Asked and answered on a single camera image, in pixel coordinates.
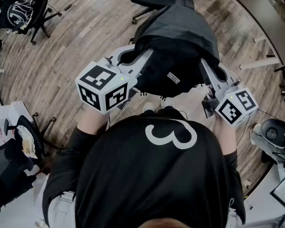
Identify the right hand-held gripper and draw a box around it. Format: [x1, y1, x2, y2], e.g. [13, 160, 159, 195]
[199, 57, 259, 128]

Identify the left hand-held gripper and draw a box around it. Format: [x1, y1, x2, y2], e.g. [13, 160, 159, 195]
[75, 44, 155, 115]

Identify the black backpack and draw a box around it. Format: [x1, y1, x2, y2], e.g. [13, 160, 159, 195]
[132, 0, 220, 101]

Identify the person's left forearm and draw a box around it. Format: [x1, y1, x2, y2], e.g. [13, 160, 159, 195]
[77, 107, 110, 135]

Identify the person's right forearm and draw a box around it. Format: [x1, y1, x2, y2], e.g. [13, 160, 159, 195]
[212, 117, 237, 157]

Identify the black swivel chair with garment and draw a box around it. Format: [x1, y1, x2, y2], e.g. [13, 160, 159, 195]
[0, 0, 62, 45]

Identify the white sneaker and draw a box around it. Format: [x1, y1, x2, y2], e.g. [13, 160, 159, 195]
[142, 103, 156, 114]
[161, 98, 175, 110]

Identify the dark brown curved desk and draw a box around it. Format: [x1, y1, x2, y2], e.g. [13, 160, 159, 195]
[218, 0, 285, 70]

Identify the person's black printed t-shirt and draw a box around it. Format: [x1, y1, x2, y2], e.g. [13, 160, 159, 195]
[42, 108, 247, 228]

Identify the black and white patterned garment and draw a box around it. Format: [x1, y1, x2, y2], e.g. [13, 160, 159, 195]
[7, 0, 34, 28]

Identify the white desk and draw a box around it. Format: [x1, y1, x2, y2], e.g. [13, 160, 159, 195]
[245, 161, 285, 224]

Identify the white cardboard box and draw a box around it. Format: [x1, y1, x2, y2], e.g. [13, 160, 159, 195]
[7, 100, 35, 131]

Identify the silver foil food bag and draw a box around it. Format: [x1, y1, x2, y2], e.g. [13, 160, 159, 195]
[16, 124, 38, 159]

